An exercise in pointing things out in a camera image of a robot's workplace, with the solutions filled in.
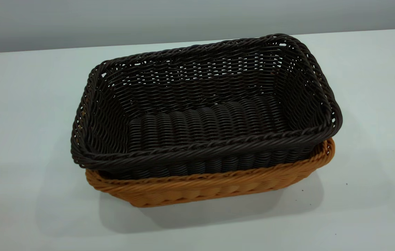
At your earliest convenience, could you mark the dark brown wicker basket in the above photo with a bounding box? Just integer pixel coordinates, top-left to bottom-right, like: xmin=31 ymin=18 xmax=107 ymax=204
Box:
xmin=71 ymin=33 xmax=343 ymax=180

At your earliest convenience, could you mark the light brown wicker basket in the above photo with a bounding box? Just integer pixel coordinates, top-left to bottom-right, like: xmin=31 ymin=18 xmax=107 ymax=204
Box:
xmin=85 ymin=138 xmax=335 ymax=208

